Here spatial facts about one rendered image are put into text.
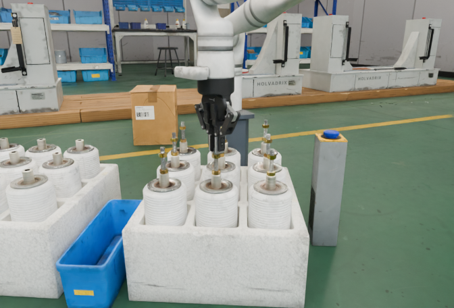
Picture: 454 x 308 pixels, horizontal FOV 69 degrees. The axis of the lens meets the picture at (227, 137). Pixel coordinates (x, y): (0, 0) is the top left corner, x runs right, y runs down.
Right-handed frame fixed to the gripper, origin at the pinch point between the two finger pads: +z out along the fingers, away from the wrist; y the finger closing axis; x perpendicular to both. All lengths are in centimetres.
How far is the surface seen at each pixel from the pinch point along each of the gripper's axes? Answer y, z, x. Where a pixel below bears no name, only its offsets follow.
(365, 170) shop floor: 16, 35, -95
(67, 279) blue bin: 11.7, 26.7, 30.4
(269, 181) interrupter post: -8.5, 8.0, -7.9
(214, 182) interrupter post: -0.5, 8.6, 1.1
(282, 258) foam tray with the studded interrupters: -15.2, 22.4, -5.4
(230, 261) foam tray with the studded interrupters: -8.0, 23.5, 2.7
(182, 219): 3.4, 17.1, 7.1
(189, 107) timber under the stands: 169, 30, -98
